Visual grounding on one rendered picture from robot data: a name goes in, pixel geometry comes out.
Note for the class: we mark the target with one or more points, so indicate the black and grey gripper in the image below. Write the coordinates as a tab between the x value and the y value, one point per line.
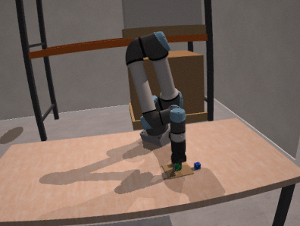
178	148

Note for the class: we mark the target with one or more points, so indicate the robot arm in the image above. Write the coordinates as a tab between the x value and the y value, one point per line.
157	112

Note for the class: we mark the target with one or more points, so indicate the blue die with white pips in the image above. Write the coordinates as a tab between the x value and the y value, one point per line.
197	165

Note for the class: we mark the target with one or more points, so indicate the tan flat mat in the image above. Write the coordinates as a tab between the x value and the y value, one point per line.
186	170

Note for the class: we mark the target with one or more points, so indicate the green die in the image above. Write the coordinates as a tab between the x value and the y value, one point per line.
178	167

